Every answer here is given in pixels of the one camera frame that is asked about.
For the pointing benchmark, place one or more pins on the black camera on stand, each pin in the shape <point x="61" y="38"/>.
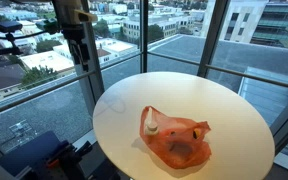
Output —
<point x="9" y="26"/>

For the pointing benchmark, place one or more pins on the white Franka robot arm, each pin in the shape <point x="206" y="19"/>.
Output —
<point x="65" y="10"/>

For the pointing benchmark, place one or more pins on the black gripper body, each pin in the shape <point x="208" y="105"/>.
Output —
<point x="73" y="33"/>

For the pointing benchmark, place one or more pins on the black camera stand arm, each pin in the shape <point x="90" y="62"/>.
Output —
<point x="7" y="50"/>

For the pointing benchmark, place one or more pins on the white pill bottle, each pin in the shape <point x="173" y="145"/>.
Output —
<point x="151" y="128"/>

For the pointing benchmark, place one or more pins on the small yellow item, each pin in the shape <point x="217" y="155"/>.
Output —
<point x="196" y="133"/>

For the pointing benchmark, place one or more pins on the grey window handrail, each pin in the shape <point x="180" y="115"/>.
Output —
<point x="37" y="94"/>
<point x="250" y="76"/>

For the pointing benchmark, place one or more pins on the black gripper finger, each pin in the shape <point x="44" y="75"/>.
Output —
<point x="75" y="53"/>
<point x="85" y="55"/>

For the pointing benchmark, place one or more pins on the blue base panel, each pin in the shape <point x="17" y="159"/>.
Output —
<point x="30" y="151"/>

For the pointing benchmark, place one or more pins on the orange plastic bag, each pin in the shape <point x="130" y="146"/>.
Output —
<point x="180" y="150"/>

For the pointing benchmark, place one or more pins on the black base equipment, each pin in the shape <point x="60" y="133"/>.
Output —
<point x="67" y="163"/>

